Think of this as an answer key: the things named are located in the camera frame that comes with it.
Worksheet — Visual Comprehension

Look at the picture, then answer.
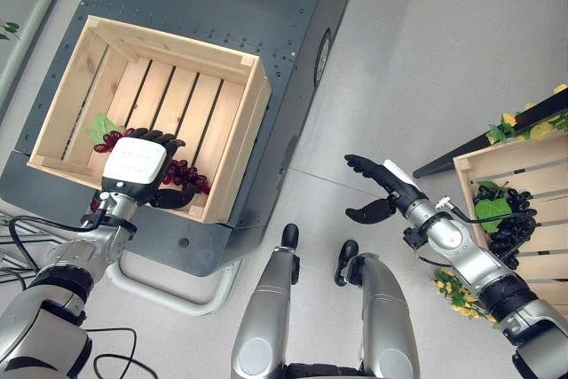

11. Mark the yellow flower sprig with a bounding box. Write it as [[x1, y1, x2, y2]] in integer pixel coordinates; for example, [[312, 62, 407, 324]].
[[431, 267, 498, 323]]

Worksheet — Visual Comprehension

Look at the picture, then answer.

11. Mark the silver right robot leg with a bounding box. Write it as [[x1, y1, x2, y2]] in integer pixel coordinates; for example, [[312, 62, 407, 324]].
[[333, 239, 422, 379]]

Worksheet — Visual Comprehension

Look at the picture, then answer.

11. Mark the red grape bunch with leaf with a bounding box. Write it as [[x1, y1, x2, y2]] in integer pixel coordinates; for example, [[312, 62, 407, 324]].
[[84, 113, 212, 196]]

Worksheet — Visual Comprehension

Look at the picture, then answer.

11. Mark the dark grey metal cart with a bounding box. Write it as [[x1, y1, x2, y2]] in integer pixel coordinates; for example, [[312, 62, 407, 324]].
[[0, 0, 367, 278]]

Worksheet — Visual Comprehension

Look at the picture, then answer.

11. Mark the black floor cable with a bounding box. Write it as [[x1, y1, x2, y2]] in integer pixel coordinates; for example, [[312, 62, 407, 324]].
[[83, 328, 159, 379]]

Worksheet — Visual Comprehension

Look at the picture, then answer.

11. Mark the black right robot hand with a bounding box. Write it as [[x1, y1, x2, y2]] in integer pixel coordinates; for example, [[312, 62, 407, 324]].
[[343, 154, 430, 225]]

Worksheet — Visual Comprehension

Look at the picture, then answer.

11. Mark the yellow flower garland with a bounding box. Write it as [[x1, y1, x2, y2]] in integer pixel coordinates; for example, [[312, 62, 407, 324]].
[[485, 83, 568, 146]]

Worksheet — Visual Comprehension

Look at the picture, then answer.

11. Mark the black grape bunch with leaf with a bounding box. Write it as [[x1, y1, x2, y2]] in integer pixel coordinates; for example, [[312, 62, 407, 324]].
[[471, 179, 539, 271]]

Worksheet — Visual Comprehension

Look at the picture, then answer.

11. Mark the empty-slatted wooden crate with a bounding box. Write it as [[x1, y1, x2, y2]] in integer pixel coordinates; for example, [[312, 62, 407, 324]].
[[27, 14, 272, 225]]

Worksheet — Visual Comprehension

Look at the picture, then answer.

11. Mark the silver left robot leg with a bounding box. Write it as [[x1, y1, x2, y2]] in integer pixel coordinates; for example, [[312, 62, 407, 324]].
[[230, 223, 302, 379]]

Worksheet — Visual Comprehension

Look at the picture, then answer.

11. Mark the wooden crate with grapes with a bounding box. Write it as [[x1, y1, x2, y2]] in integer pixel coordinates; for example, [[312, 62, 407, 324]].
[[452, 130, 568, 320]]

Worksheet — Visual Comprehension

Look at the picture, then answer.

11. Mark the black shelf board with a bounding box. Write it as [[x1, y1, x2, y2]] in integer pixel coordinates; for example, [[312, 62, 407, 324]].
[[412, 87, 568, 179]]

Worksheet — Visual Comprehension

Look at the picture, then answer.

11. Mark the grey-green wall rail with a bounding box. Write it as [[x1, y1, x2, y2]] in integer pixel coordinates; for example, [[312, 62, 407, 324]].
[[0, 0, 81, 109]]

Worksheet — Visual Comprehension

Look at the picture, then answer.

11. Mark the silver robot leg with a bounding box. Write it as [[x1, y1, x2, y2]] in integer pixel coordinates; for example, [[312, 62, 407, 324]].
[[333, 239, 422, 379], [230, 223, 302, 379]]

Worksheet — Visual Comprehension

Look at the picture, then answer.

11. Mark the green plant leaf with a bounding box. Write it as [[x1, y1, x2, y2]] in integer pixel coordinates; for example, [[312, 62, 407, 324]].
[[0, 19, 21, 42]]

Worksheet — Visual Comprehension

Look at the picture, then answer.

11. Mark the white cart handle bar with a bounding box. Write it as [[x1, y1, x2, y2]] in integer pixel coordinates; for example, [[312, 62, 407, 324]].
[[104, 250, 243, 317]]

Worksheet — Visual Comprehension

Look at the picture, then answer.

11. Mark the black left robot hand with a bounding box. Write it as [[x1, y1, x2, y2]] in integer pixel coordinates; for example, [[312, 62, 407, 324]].
[[100, 127, 198, 210]]

